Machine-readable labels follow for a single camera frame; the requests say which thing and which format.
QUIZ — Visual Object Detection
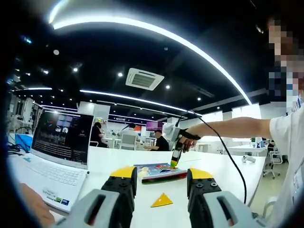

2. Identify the person's right hand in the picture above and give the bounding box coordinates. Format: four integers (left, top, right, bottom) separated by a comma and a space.
177, 129, 202, 153

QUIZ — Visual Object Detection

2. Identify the person's white shirt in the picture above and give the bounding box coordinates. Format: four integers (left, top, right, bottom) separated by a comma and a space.
267, 95, 304, 228

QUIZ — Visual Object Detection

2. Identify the ceiling air conditioner unit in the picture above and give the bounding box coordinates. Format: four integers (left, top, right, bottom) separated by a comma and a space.
125, 67, 165, 92

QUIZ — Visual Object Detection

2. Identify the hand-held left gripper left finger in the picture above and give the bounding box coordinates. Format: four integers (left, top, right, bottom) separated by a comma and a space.
56, 166, 138, 228

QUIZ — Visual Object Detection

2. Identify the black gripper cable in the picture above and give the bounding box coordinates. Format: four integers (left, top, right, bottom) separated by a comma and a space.
175, 110, 248, 205

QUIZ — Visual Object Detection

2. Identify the white office chair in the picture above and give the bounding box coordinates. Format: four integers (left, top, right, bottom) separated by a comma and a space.
263, 149, 284, 179

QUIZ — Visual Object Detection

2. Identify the white laptop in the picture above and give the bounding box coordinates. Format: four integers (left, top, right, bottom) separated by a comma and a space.
13, 110, 95, 213

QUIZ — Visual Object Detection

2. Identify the wall screen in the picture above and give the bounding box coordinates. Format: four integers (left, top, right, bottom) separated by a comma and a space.
145, 121, 165, 131

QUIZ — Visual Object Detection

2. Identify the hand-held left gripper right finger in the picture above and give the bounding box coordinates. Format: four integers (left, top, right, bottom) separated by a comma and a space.
187, 167, 268, 228

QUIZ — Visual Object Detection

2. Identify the black cables bundle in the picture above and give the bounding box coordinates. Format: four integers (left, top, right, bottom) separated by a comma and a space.
6, 143, 25, 155

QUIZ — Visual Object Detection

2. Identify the long curved ceiling light strip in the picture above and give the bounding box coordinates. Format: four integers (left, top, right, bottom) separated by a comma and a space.
48, 0, 253, 105

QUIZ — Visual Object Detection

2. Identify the yellow triangle tangram piece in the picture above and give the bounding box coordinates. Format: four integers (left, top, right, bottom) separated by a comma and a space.
150, 192, 174, 208

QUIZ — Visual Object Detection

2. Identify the colourful pattern sheet book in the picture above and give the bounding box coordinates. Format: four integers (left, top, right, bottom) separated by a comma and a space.
133, 162, 187, 184

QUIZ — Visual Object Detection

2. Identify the white controller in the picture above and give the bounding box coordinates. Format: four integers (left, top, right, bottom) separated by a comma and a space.
241, 154, 257, 163

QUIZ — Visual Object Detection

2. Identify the grey mesh office chair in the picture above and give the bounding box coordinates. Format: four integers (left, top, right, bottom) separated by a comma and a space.
119, 133, 138, 151

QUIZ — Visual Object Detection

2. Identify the blue box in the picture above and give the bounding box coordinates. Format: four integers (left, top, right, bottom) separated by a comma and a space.
15, 133, 33, 153

